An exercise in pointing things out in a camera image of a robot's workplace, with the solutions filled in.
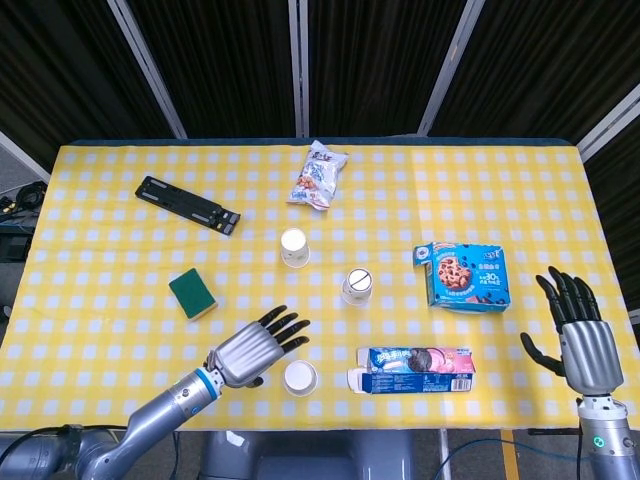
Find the blue chocolate cookie box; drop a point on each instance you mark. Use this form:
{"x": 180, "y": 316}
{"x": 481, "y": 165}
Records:
{"x": 465, "y": 277}

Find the green yellow sponge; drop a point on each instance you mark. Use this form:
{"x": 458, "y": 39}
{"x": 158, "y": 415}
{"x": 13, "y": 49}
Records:
{"x": 192, "y": 294}

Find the white floral paper cup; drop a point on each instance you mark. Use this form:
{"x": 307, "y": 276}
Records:
{"x": 294, "y": 250}
{"x": 300, "y": 377}

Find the white partition post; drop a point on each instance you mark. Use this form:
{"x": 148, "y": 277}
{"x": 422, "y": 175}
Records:
{"x": 447, "y": 70}
{"x": 150, "y": 75}
{"x": 298, "y": 70}
{"x": 20, "y": 155}
{"x": 610, "y": 122}

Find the black partition panel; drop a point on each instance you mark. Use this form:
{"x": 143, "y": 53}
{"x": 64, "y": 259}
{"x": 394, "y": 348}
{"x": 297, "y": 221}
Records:
{"x": 220, "y": 65}
{"x": 622, "y": 210}
{"x": 380, "y": 65}
{"x": 550, "y": 60}
{"x": 60, "y": 65}

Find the black plastic bracket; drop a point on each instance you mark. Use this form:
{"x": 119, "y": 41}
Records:
{"x": 185, "y": 202}

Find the silver snack bag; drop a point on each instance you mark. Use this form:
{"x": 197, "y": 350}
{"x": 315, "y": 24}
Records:
{"x": 315, "y": 177}

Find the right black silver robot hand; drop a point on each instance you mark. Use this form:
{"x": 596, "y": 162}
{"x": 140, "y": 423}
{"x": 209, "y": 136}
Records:
{"x": 592, "y": 355}

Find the black floor box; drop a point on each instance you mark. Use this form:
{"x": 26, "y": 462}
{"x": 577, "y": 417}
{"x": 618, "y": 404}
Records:
{"x": 12, "y": 245}

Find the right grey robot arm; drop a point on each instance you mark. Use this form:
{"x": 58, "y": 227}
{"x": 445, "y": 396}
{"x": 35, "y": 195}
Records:
{"x": 610, "y": 445}

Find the paper cup with black line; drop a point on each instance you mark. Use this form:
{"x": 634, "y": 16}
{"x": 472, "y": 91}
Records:
{"x": 357, "y": 287}

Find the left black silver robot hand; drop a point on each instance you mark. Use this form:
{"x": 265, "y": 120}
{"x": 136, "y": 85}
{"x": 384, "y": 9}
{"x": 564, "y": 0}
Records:
{"x": 245, "y": 352}

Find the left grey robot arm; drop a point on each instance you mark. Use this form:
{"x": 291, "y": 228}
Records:
{"x": 150, "y": 420}

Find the blue pink sandwich cookie box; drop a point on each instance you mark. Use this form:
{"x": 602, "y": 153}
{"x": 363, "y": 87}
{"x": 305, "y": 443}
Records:
{"x": 415, "y": 372}

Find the grey table leg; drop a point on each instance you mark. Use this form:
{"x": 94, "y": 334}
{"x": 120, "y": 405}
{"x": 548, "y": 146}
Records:
{"x": 444, "y": 455}

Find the yellow checked tablecloth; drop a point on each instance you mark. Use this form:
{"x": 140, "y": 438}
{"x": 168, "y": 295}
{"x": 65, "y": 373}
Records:
{"x": 125, "y": 350}

